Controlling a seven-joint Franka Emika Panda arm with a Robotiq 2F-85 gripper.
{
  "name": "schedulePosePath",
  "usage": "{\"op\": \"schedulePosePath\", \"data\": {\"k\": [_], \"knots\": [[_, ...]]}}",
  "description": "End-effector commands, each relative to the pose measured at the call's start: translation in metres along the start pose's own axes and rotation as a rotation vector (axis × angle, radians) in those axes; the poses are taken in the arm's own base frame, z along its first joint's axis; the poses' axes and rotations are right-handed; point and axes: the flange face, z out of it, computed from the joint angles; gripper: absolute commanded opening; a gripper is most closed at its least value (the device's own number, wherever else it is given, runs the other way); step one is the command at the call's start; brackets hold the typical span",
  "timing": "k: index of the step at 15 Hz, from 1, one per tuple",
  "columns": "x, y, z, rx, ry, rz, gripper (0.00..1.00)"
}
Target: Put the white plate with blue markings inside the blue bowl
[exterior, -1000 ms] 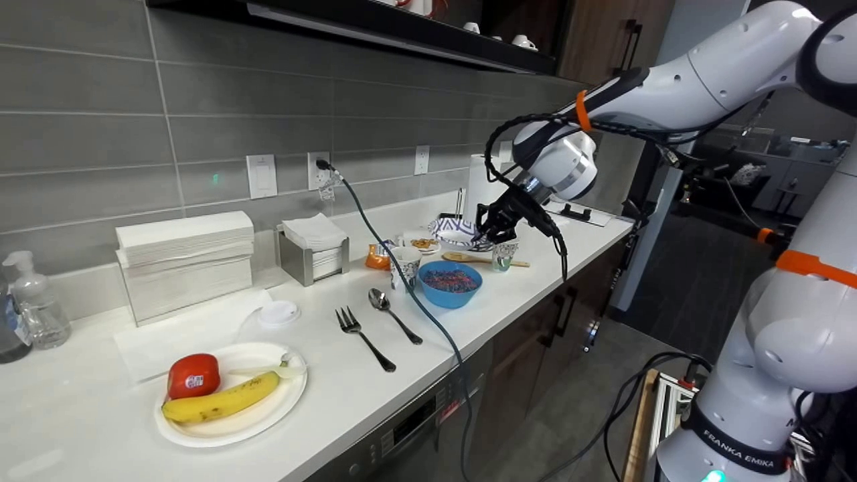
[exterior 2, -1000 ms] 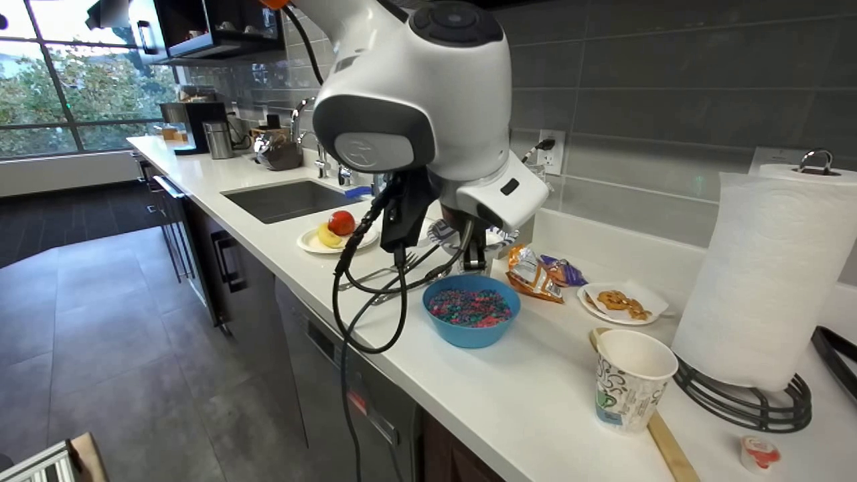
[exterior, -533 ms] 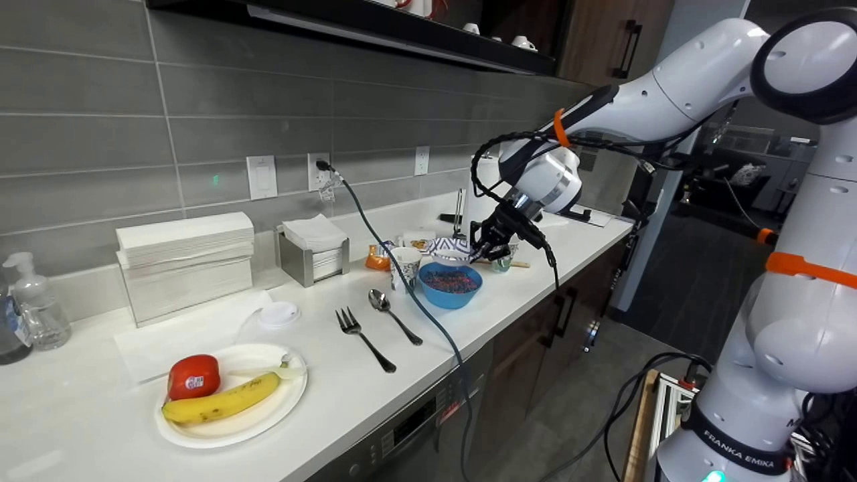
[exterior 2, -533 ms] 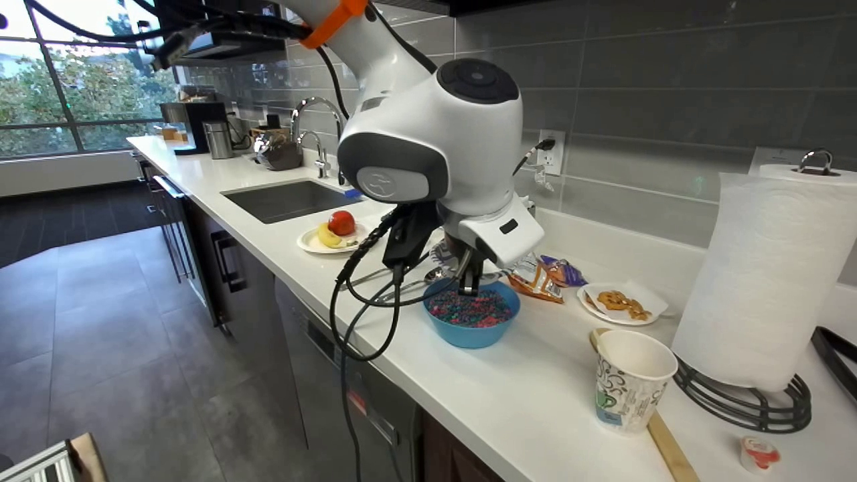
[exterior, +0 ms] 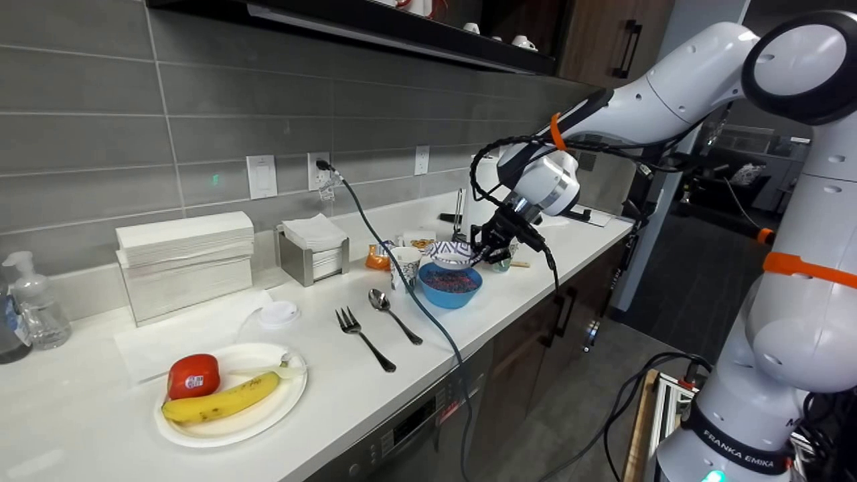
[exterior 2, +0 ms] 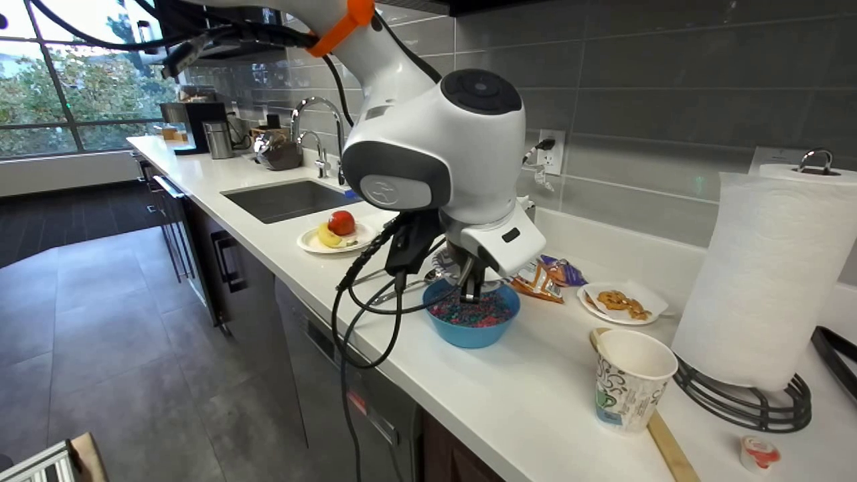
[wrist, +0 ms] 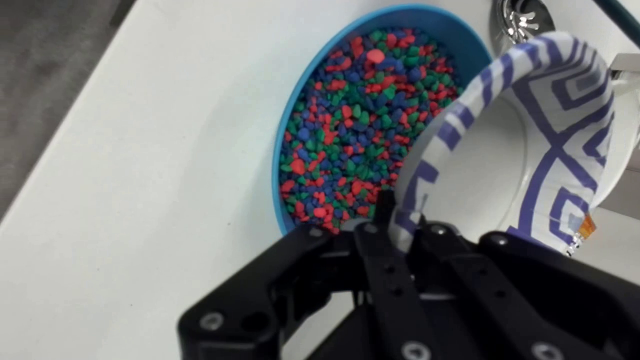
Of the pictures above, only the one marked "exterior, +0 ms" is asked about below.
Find white paper towel box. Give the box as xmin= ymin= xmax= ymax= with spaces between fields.
xmin=112 ymin=208 xmax=257 ymax=328

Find large white wall outlet plate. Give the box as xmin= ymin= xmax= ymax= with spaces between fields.
xmin=245 ymin=152 xmax=282 ymax=202

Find dark wall shelf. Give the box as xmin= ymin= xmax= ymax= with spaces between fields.
xmin=144 ymin=0 xmax=563 ymax=77

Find black cabinet handle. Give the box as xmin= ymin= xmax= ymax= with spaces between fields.
xmin=547 ymin=287 xmax=578 ymax=348
xmin=613 ymin=17 xmax=646 ymax=81

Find black-handled fork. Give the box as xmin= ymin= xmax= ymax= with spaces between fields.
xmin=332 ymin=305 xmax=399 ymax=374

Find small white plate blue markings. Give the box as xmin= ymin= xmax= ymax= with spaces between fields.
xmin=427 ymin=238 xmax=478 ymax=273

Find blue bowl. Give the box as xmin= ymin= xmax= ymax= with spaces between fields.
xmin=413 ymin=261 xmax=484 ymax=314

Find steel dishwasher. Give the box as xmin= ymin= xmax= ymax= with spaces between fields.
xmin=305 ymin=352 xmax=496 ymax=482

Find metal paper towel holder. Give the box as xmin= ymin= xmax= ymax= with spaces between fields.
xmin=451 ymin=186 xmax=490 ymax=254

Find wall outlet with plug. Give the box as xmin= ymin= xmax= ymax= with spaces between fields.
xmin=305 ymin=149 xmax=334 ymax=194

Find red apple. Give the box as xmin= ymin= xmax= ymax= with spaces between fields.
xmin=166 ymin=352 xmax=223 ymax=401

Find black upper cabinet handle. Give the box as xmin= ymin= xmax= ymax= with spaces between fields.
xmin=613 ymin=17 xmax=646 ymax=81

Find clear glass cup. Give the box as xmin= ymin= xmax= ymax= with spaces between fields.
xmin=492 ymin=249 xmax=530 ymax=273

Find black power cable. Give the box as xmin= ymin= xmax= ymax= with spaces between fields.
xmin=313 ymin=159 xmax=478 ymax=482

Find black lower cabinet handle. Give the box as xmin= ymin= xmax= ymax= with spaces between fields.
xmin=547 ymin=287 xmax=578 ymax=348

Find white paper towel roll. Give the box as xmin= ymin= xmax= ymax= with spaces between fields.
xmin=463 ymin=152 xmax=506 ymax=235

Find black-handled spoon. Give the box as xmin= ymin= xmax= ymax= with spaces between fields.
xmin=365 ymin=287 xmax=427 ymax=348

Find white food container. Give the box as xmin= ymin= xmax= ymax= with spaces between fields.
xmin=397 ymin=230 xmax=441 ymax=258

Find brown upper cabinet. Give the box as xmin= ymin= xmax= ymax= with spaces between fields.
xmin=561 ymin=0 xmax=677 ymax=91

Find orange packet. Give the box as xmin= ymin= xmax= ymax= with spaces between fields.
xmin=365 ymin=242 xmax=397 ymax=273

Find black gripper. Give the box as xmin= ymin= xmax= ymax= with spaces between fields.
xmin=470 ymin=196 xmax=549 ymax=267

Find wooden cart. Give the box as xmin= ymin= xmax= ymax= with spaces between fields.
xmin=622 ymin=366 xmax=707 ymax=482

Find yellow banana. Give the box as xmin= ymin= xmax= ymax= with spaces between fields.
xmin=160 ymin=354 xmax=298 ymax=429

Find red white mug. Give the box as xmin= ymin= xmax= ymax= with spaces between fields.
xmin=391 ymin=0 xmax=451 ymax=20

